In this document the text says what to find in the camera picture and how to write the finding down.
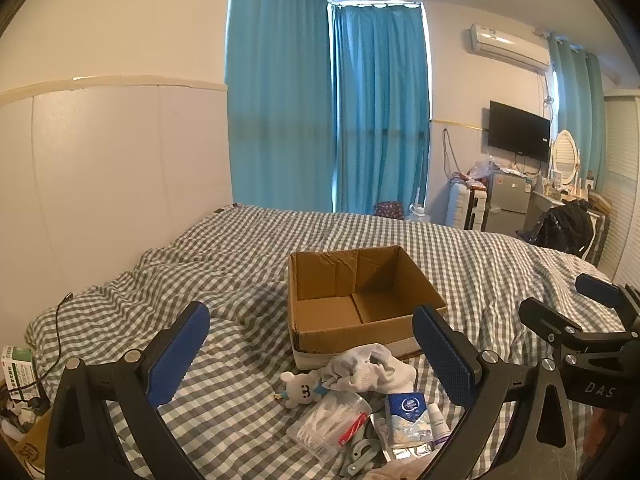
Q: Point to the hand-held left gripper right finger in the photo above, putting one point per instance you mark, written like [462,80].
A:
[445,360]

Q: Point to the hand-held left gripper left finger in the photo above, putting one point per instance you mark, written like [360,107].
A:
[180,357]

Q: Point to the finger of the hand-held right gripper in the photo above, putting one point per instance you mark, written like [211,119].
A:
[597,287]
[545,317]

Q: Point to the blue tissue packet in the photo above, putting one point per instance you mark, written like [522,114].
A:
[406,407]

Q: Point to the small white tube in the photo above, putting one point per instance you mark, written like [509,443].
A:
[437,425]

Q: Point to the white sock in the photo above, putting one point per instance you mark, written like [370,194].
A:
[372,367]

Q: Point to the brown cardboard box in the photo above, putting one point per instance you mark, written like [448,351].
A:
[350,310]

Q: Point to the small red packet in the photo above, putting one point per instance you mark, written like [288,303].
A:
[352,430]

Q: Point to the white plush toy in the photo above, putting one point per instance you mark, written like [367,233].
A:
[302,390]

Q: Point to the grey-green plastic clips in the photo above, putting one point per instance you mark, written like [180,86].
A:
[357,455]

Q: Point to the clear bag of cotton swabs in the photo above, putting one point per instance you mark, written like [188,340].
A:
[325,422]

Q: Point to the black jacket on chair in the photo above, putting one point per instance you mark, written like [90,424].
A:
[562,230]

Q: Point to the white wardrobe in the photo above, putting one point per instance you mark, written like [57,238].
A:
[622,185]

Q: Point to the grey small fridge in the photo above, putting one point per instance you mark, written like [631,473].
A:
[507,202]

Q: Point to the white oval mirror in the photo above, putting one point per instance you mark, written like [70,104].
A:
[566,157]

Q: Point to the white suitcase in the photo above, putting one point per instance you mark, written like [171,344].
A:
[462,207]

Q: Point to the white plastic jug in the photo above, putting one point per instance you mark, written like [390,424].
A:
[417,212]

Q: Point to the dark patterned bag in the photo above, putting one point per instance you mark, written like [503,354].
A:
[389,210]

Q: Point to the clear plastic bag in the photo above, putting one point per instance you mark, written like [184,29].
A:
[481,170]

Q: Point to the green medicine box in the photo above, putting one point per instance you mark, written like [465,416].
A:
[17,367]

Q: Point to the small brown carton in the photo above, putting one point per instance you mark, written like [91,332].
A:
[32,447]

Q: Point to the narrow blue curtain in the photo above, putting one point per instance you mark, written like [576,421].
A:
[575,110]

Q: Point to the white air conditioner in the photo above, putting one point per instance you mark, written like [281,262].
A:
[510,46]

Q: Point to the blue window curtain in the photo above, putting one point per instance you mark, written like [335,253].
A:
[380,110]

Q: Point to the wide blue curtain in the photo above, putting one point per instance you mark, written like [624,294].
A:
[277,85]

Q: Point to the black wall television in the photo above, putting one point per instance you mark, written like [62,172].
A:
[519,130]

